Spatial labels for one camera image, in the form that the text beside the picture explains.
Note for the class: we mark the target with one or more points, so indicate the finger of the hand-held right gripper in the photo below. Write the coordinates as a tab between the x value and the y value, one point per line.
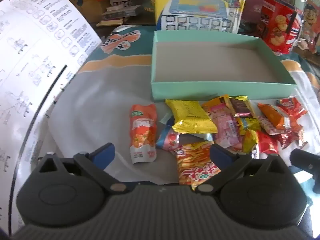
306	161

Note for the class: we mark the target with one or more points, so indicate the pink snack packet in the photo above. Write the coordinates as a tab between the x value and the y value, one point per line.
226	127

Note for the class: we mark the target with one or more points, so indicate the tall orange snack packet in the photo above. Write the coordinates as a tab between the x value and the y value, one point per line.
143	132

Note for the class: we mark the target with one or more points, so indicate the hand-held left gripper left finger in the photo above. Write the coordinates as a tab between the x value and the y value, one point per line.
103	155

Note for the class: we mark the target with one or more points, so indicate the mint green cardboard box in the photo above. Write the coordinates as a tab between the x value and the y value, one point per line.
212	60

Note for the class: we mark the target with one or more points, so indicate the yellow red snack packet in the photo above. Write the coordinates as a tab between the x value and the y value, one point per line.
262	142

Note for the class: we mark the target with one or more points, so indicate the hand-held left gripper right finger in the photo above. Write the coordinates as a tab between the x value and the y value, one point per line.
221	157

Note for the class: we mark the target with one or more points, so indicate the printed blanket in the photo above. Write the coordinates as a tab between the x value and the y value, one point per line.
100	100

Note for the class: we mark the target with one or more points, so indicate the small gold orange packet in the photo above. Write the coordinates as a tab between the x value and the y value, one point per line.
217	102

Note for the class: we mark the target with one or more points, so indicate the white instruction sheet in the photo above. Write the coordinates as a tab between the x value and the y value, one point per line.
30	62

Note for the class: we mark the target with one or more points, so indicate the black white printed box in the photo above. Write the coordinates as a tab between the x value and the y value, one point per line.
121	3

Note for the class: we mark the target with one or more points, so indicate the red biscuit tin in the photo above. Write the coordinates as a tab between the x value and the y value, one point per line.
278	27

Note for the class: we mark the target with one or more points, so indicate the yellow blue toy tablet box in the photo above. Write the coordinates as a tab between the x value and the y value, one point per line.
200	10

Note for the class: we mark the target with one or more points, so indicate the brown gold snack packet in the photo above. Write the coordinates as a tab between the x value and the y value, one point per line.
241	106

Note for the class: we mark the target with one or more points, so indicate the striped orange snack packet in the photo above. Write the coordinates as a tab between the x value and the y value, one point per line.
196	165

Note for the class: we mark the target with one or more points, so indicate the yellow green biscuit packet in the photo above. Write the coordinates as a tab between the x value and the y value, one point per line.
250	125

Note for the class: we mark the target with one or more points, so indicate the long orange snack packet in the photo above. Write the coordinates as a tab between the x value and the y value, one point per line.
272	116

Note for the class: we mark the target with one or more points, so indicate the blue pink candy packet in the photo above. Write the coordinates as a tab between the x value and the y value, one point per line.
167	138

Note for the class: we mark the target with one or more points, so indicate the red foil candy packet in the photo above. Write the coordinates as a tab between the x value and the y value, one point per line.
292	136

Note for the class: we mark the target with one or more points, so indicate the pink cardboard box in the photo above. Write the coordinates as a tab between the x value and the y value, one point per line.
256	0

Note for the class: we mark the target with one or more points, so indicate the red rainbow candy packet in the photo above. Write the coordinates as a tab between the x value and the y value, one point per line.
291	107

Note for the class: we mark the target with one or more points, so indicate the cartoon figure packaging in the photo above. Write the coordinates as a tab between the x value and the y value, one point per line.
311	15

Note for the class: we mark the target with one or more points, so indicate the pink white leaf packet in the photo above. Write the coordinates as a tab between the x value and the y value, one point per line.
267	127

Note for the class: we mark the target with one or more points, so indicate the yellow wafer packet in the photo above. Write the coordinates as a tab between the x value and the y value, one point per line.
190	116

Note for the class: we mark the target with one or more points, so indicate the dark flat case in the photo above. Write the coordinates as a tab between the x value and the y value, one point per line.
125	12

